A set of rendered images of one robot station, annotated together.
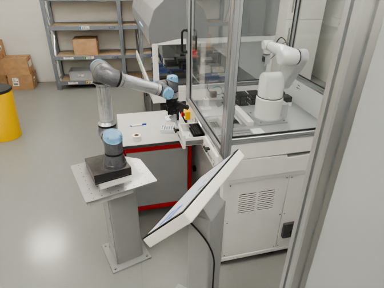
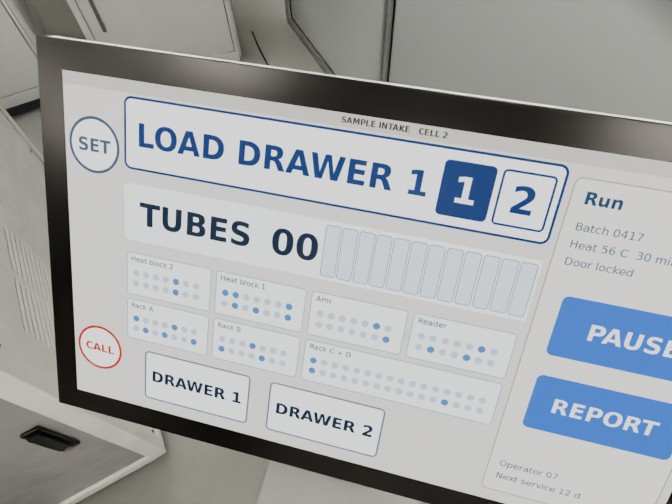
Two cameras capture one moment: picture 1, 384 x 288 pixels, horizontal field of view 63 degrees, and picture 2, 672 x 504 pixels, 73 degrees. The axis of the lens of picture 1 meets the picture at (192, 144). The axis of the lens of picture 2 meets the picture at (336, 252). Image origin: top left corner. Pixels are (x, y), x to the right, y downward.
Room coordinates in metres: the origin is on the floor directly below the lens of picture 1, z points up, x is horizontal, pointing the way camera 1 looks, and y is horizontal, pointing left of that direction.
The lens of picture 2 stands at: (1.17, 0.12, 1.38)
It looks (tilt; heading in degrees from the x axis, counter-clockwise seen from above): 58 degrees down; 257
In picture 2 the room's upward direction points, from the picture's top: 2 degrees counter-clockwise
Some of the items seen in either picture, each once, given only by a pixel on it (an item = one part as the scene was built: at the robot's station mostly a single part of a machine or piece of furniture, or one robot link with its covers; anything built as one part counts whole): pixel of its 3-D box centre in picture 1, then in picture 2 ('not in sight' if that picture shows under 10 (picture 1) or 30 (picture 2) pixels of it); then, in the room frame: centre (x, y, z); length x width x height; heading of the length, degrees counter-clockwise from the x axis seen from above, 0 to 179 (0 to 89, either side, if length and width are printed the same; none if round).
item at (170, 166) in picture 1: (154, 162); not in sight; (2.43, 0.34, 0.38); 0.62 x 0.58 x 0.76; 14
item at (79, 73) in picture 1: (82, 74); not in sight; (5.68, 2.06, 0.22); 0.40 x 0.30 x 0.17; 100
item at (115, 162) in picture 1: (114, 157); not in sight; (1.72, 0.50, 0.87); 0.15 x 0.15 x 0.10
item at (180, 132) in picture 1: (180, 133); not in sight; (2.07, 0.09, 0.87); 0.29 x 0.02 x 0.11; 14
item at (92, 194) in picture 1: (113, 180); not in sight; (1.71, 0.52, 0.70); 0.45 x 0.44 x 0.12; 120
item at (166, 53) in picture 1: (190, 46); not in sight; (3.85, 0.04, 1.13); 1.78 x 1.14 x 0.45; 14
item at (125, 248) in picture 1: (121, 215); not in sight; (1.72, 0.50, 0.38); 0.30 x 0.30 x 0.76; 30
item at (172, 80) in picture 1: (172, 83); not in sight; (2.06, 0.14, 1.26); 0.09 x 0.08 x 0.11; 117
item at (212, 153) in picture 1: (210, 152); not in sight; (1.80, -0.13, 0.87); 0.29 x 0.02 x 0.11; 14
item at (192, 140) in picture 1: (207, 131); not in sight; (2.12, -0.11, 0.86); 0.40 x 0.26 x 0.06; 104
